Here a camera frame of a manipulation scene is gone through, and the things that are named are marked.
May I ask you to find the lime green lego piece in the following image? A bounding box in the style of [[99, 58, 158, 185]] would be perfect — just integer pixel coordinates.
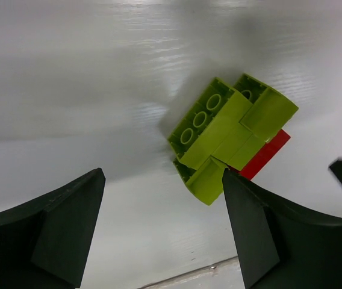
[[167, 73, 299, 205]]

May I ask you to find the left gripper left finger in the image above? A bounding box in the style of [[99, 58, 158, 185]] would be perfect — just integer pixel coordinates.
[[0, 168, 105, 288]]

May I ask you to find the red lego brick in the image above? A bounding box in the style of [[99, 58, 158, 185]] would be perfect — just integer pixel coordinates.
[[228, 129, 291, 180]]

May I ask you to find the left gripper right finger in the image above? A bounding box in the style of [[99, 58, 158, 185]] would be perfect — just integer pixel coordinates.
[[222, 170, 342, 288]]

